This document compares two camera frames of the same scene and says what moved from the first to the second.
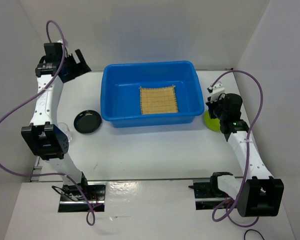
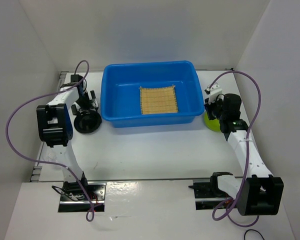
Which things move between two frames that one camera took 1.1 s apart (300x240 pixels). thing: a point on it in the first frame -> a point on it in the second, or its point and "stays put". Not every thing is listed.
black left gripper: [83, 65] -> [90, 103]
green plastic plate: [213, 124] stays put
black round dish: [87, 122] stays put
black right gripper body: [215, 108] stays put
